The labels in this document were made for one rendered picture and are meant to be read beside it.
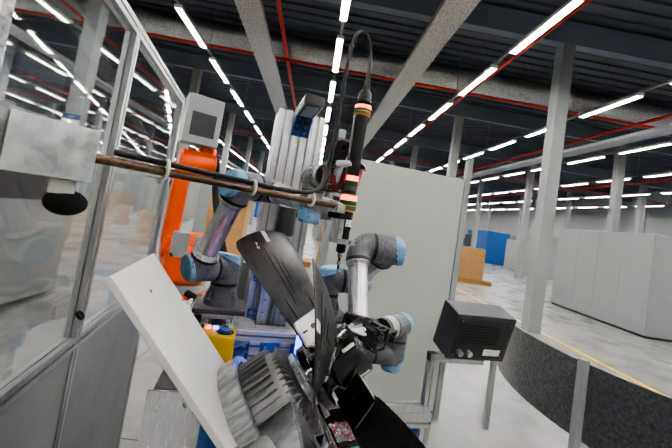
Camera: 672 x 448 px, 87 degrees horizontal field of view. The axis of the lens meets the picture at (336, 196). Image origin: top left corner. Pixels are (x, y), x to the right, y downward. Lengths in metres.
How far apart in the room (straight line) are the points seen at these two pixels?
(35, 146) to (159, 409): 0.49
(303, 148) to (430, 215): 1.50
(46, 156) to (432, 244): 2.81
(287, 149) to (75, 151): 1.43
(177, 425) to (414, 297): 2.48
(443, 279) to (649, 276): 7.63
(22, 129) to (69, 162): 0.06
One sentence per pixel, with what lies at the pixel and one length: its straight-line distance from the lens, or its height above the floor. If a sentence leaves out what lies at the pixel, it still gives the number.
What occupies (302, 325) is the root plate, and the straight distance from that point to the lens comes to 0.86.
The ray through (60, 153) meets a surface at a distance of 0.56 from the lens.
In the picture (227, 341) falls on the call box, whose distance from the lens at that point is 1.28.
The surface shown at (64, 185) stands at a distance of 0.58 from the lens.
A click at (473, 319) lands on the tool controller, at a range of 1.50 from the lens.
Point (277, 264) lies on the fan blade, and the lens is 0.87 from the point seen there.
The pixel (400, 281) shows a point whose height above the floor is 1.08.
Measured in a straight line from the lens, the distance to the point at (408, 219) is 2.97.
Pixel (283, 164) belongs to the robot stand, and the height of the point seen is 1.74.
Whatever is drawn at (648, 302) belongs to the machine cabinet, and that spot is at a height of 0.77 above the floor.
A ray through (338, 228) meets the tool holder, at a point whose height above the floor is 1.48.
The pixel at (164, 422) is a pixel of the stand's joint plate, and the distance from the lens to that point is 0.82.
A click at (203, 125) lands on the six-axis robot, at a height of 2.40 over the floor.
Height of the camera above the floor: 1.51
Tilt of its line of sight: 3 degrees up
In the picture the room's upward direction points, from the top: 9 degrees clockwise
